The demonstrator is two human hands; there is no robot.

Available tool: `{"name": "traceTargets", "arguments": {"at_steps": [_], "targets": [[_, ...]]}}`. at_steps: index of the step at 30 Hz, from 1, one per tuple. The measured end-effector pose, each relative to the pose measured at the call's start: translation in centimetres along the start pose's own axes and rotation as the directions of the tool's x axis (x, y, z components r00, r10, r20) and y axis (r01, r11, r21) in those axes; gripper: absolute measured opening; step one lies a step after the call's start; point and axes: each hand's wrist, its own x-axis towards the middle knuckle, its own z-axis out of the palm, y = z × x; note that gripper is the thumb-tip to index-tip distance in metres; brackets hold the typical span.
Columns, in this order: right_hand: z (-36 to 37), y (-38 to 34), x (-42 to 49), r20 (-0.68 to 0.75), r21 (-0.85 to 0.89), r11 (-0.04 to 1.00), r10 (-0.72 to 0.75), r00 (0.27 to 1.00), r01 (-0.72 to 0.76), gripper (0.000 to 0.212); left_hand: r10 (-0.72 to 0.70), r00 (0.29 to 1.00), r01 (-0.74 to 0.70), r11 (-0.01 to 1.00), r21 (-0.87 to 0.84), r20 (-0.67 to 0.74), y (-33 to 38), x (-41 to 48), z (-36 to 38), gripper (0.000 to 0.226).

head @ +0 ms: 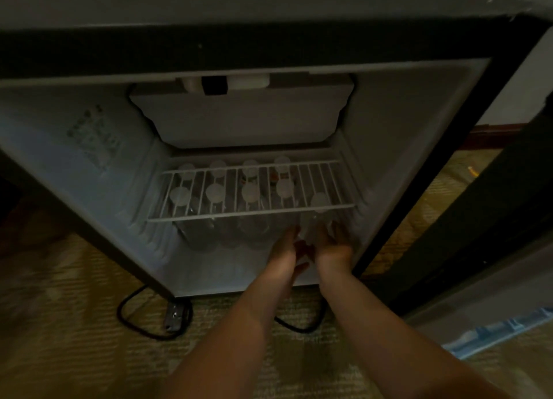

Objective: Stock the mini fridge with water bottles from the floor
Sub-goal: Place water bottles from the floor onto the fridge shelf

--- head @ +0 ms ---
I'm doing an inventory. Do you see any person's left hand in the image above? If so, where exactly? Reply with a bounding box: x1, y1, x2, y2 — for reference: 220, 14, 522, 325
263, 225, 310, 285

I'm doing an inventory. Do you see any person's right hand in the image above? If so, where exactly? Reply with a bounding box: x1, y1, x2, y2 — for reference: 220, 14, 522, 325
309, 224, 356, 275

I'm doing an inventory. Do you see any clear plastic bottle white cap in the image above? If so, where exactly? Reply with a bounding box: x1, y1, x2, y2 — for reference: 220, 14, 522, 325
299, 192, 336, 246

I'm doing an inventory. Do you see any person's right forearm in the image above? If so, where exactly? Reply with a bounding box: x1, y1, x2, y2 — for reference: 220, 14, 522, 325
317, 270, 504, 399

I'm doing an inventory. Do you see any person's left forearm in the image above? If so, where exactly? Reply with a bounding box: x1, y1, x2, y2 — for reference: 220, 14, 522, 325
161, 275, 300, 399

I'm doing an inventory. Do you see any group of clear water bottles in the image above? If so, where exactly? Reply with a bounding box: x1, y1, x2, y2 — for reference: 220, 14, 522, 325
168, 155, 304, 253

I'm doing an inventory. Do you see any white freezer compartment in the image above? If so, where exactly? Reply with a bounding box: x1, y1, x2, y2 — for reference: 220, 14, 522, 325
129, 72, 356, 150

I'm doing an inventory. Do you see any dark power plug adapter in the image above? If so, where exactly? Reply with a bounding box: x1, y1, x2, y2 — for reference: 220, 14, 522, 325
164, 301, 185, 331

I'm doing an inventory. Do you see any black mini fridge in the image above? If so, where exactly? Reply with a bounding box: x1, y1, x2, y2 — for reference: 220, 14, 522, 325
0, 14, 550, 301

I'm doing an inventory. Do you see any black fridge door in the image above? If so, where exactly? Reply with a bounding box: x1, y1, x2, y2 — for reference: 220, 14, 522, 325
380, 104, 553, 361

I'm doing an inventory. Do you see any white thermostat control housing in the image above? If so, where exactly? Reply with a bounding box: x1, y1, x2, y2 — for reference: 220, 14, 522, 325
181, 74, 271, 96

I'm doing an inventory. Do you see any dark wooden baseboard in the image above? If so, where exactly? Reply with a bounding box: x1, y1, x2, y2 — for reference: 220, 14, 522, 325
463, 123, 530, 151

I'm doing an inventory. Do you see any printed label sticker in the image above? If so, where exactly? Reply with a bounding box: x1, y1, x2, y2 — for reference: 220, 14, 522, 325
66, 104, 124, 173

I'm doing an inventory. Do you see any white wire fridge shelf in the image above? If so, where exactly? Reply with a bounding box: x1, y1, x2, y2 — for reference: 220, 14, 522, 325
146, 159, 358, 223

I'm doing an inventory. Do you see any black power cable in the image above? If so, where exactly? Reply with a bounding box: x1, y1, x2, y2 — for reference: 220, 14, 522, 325
116, 284, 194, 341
273, 297, 329, 335

